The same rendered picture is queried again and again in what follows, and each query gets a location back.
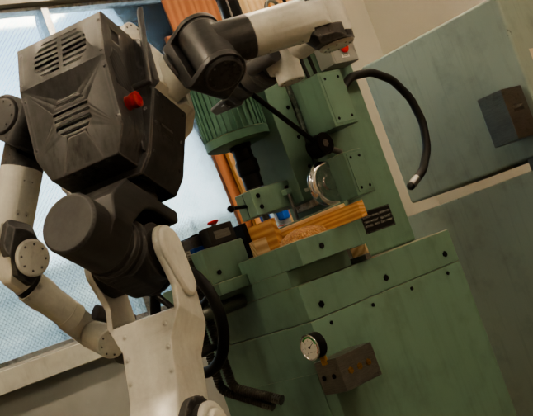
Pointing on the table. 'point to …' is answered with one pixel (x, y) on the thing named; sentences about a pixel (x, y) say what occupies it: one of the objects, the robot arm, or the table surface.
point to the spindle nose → (247, 166)
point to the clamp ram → (243, 237)
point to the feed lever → (320, 148)
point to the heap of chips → (302, 234)
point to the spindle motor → (228, 124)
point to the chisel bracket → (263, 201)
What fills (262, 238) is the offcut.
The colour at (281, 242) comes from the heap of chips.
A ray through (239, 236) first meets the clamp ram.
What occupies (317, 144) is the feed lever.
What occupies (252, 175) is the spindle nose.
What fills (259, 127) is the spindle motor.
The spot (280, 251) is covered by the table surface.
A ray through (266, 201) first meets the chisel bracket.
